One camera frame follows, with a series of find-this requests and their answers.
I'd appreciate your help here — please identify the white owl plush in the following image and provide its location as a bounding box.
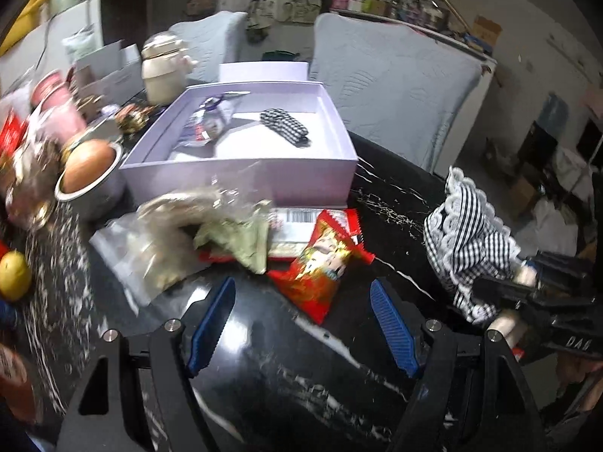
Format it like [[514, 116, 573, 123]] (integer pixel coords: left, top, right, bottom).
[[423, 167, 537, 348]]

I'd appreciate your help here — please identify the bagged white rope coil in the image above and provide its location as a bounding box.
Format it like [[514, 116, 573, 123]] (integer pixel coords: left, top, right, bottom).
[[136, 173, 265, 284]]

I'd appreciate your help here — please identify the cardboard box on counter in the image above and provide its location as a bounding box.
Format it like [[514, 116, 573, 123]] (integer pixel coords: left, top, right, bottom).
[[471, 15, 503, 47]]

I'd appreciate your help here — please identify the red foil bag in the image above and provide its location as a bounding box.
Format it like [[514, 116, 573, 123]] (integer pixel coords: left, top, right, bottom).
[[0, 108, 28, 157]]

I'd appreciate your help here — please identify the red white packet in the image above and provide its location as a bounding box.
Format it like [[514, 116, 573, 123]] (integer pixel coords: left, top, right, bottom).
[[196, 207, 322, 263]]

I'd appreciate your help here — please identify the white mini fridge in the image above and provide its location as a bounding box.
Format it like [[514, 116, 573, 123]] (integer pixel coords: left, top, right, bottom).
[[1, 0, 103, 94]]

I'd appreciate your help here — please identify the green paper packet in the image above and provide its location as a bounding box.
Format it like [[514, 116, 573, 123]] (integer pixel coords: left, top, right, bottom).
[[193, 200, 272, 275]]

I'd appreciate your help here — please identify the metal bowl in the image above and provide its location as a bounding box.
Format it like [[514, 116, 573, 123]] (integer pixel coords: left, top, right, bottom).
[[54, 141, 125, 221]]

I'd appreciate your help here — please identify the glass mug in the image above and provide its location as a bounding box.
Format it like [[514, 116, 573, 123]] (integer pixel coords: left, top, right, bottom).
[[5, 140, 60, 232]]

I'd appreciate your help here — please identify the round bread in bowl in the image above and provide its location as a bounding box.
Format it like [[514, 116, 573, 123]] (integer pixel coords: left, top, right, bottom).
[[61, 139, 116, 194]]

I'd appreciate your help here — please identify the cream thermos jug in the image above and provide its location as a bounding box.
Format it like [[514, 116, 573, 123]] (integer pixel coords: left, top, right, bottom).
[[142, 32, 198, 105]]

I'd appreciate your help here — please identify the pink cup stack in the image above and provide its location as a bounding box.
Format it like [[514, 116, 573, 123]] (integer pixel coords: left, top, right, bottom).
[[28, 69, 87, 146]]

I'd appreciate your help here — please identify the black white gingham scrunchie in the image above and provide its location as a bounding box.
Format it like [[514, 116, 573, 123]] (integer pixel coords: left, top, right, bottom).
[[260, 108, 310, 147]]

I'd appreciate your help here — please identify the open lavender gift box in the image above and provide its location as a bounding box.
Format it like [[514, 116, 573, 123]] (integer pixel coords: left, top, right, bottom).
[[121, 81, 358, 208]]

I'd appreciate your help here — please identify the colourful candy wrapper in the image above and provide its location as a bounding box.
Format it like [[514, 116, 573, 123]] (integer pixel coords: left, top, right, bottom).
[[115, 103, 155, 135]]

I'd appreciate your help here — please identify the purple snack packet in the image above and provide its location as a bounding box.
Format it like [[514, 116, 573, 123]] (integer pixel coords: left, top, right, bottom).
[[177, 91, 250, 148]]

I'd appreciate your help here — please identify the red snack packet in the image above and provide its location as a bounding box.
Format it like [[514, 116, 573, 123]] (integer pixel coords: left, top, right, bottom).
[[268, 209, 375, 324]]

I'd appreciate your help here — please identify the clear zip bag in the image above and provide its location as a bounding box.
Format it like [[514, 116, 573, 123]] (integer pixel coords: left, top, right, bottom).
[[90, 220, 208, 307]]

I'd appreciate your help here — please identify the yellow lemon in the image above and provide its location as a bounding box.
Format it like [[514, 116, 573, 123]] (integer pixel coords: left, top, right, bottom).
[[0, 250, 32, 302]]

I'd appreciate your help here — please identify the white cardboard bottle box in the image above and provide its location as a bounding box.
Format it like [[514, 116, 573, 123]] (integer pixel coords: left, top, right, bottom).
[[75, 41, 144, 105]]

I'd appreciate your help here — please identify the person right hand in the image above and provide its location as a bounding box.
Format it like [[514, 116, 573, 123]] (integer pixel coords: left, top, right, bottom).
[[556, 352, 602, 390]]

